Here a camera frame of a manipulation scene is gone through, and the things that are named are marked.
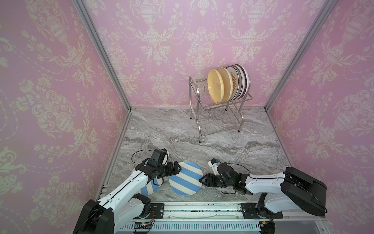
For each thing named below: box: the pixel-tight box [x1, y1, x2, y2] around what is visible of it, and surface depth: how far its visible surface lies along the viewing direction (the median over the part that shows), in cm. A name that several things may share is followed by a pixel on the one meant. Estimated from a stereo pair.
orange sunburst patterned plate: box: [231, 65, 244, 100], surface depth 77 cm
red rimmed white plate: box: [225, 66, 240, 102], surface depth 79 cm
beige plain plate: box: [217, 67, 234, 102], surface depth 77 cm
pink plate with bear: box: [234, 64, 246, 99], surface depth 78 cm
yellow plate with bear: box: [207, 68, 225, 105], surface depth 86 cm
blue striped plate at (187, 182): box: [168, 160, 204, 197], surface depth 85 cm
